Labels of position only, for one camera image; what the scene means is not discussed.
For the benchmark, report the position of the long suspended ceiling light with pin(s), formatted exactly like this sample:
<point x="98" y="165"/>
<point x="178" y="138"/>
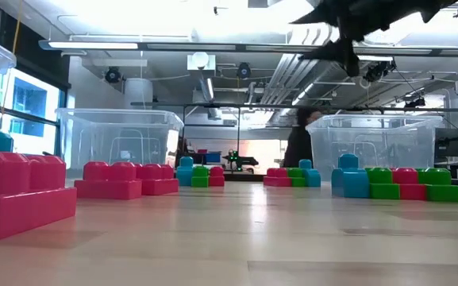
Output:
<point x="93" y="45"/>

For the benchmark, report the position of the small black robot green lights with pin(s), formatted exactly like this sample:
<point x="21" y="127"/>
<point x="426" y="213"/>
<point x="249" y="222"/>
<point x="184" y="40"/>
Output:
<point x="238" y="159"/>

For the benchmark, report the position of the large window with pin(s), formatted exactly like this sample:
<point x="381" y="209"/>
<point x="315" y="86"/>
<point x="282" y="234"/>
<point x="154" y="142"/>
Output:
<point x="26" y="107"/>

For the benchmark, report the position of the black computer monitor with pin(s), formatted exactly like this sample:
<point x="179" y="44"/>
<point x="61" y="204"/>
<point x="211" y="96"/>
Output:
<point x="447" y="142"/>

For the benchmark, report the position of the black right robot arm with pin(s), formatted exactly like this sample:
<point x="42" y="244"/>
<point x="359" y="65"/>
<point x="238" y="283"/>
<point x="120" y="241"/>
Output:
<point x="435" y="8"/>

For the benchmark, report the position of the grey ceiling pipe bundle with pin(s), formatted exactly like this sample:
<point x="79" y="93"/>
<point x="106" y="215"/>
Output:
<point x="288" y="79"/>

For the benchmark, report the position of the blue storage box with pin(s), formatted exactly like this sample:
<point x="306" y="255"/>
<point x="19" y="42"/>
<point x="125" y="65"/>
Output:
<point x="212" y="157"/>

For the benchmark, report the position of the green toy building block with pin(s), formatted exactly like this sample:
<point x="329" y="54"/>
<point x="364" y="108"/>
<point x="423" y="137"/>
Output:
<point x="199" y="176"/>
<point x="441" y="186"/>
<point x="383" y="186"/>
<point x="297" y="177"/>

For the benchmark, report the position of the black ceiling spotlight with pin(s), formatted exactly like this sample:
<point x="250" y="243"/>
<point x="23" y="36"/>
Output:
<point x="377" y="71"/>
<point x="415" y="102"/>

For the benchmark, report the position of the black round ceiling speaker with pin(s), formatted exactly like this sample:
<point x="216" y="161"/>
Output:
<point x="112" y="74"/>
<point x="243" y="70"/>

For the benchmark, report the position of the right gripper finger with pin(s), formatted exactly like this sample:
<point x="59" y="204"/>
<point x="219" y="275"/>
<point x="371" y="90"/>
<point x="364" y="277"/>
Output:
<point x="324" y="18"/>
<point x="343" y="51"/>

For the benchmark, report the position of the white round ceiling fixture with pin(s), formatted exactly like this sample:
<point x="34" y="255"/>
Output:
<point x="200" y="59"/>

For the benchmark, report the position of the person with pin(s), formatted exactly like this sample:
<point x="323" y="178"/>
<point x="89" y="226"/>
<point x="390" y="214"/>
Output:
<point x="298" y="147"/>

